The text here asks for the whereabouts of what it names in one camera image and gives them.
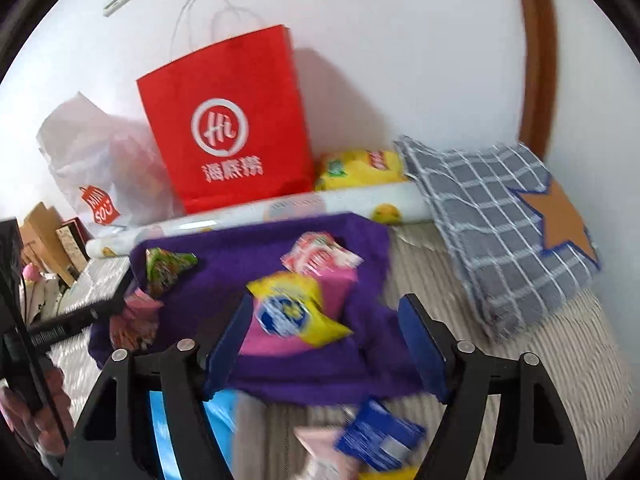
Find green snack packet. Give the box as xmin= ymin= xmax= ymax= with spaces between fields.
xmin=145 ymin=247 xmax=198 ymax=299

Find pink silver snack bag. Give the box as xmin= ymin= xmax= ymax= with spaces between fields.
xmin=110 ymin=288 xmax=164 ymax=352

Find white printed paper roll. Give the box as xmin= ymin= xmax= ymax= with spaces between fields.
xmin=86 ymin=181 xmax=433 ymax=259

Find red white snack packet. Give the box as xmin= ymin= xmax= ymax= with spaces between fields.
xmin=281 ymin=232 xmax=362 ymax=276

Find white Miniso plastic bag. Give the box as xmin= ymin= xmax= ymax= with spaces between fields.
xmin=37 ymin=93 xmax=183 ymax=237

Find purple towel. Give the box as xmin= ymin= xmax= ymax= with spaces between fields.
xmin=88 ymin=211 xmax=426 ymax=406

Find blue tissue pack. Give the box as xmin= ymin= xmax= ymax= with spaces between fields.
xmin=149 ymin=390 xmax=239 ymax=480

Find red paper shopping bag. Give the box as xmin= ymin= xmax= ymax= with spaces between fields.
xmin=137 ymin=25 xmax=314 ymax=214

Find wooden door frame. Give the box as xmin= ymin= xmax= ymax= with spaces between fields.
xmin=518 ymin=0 xmax=558 ymax=159

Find striped grey bed quilt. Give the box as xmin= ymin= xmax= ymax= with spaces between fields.
xmin=62 ymin=223 xmax=639 ymax=479

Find yellow pink sweet potato snack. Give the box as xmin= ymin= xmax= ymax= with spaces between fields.
xmin=240 ymin=271 xmax=352 ymax=358

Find dark blue snack packet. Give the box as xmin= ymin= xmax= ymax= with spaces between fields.
xmin=334 ymin=398 xmax=426 ymax=472

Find wooden bedside table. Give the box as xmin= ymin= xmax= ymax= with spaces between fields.
xmin=20 ymin=202 xmax=80 ymax=287

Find pale pink snack packet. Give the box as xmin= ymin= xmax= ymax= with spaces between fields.
xmin=294 ymin=427 xmax=360 ymax=480

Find grey checked star cushion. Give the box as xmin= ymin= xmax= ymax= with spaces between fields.
xmin=395 ymin=136 xmax=602 ymax=340

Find yellow lemon tea pack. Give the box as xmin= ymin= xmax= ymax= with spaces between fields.
xmin=314 ymin=150 xmax=406 ymax=191

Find left hand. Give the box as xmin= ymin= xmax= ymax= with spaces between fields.
xmin=1 ymin=367 xmax=74 ymax=458

